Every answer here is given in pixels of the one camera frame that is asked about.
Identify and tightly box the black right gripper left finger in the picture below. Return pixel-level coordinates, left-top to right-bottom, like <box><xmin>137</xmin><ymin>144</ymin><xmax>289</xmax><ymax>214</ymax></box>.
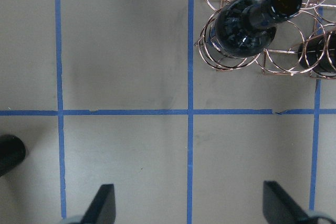
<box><xmin>80</xmin><ymin>184</ymin><xmax>116</xmax><ymax>224</ymax></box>

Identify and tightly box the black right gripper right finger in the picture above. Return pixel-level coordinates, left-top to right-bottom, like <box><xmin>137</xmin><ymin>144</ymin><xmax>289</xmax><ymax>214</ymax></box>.
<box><xmin>262</xmin><ymin>181</ymin><xmax>318</xmax><ymax>224</ymax></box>

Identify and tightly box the dark wine bottle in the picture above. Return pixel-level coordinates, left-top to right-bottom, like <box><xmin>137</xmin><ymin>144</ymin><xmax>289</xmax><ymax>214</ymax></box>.
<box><xmin>1</xmin><ymin>134</ymin><xmax>26</xmax><ymax>176</ymax></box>

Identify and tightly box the dark wine bottle left end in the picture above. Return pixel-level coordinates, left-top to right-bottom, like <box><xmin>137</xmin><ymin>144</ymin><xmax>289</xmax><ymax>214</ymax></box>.
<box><xmin>298</xmin><ymin>31</ymin><xmax>335</xmax><ymax>75</ymax></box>

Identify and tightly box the dark wine bottle end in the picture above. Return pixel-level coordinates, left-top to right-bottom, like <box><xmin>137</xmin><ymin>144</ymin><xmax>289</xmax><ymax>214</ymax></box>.
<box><xmin>208</xmin><ymin>0</ymin><xmax>302</xmax><ymax>58</ymax></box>
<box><xmin>298</xmin><ymin>31</ymin><xmax>335</xmax><ymax>75</ymax></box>

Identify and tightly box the dark wine bottle right end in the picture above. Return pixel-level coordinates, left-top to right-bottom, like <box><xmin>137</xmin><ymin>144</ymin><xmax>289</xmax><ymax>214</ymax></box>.
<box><xmin>208</xmin><ymin>0</ymin><xmax>302</xmax><ymax>58</ymax></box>

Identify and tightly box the copper wire bottle basket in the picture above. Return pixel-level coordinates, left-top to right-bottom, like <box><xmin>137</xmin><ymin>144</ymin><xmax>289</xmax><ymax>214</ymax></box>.
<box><xmin>195</xmin><ymin>0</ymin><xmax>335</xmax><ymax>79</ymax></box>

